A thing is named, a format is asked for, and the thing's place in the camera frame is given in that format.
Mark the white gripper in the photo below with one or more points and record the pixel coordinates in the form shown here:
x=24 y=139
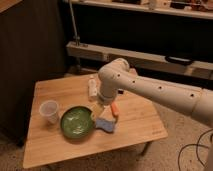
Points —
x=99 y=106

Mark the small white bottle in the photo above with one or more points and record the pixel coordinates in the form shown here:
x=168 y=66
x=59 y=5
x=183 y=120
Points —
x=92 y=87

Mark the blue sponge cloth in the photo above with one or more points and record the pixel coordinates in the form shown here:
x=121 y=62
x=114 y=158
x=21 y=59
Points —
x=105 y=125

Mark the black handle on beam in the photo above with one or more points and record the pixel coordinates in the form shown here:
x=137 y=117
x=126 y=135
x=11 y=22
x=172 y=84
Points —
x=179 y=61

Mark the clear plastic cup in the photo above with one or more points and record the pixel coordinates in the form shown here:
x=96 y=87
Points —
x=49 y=110

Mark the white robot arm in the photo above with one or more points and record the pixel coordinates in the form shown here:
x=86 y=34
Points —
x=192 y=101

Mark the metal stand pole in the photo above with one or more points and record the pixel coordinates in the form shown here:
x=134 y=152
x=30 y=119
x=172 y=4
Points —
x=76 y=36

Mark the orange carrot toy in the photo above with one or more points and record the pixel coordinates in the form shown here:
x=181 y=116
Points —
x=114 y=109

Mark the green ceramic bowl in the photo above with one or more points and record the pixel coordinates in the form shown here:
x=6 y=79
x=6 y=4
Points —
x=76 y=122

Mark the white metal shelf beam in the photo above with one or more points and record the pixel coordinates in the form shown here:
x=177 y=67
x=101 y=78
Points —
x=155 y=62

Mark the upper wooden shelf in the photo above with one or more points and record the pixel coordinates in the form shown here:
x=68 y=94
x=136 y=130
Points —
x=143 y=8

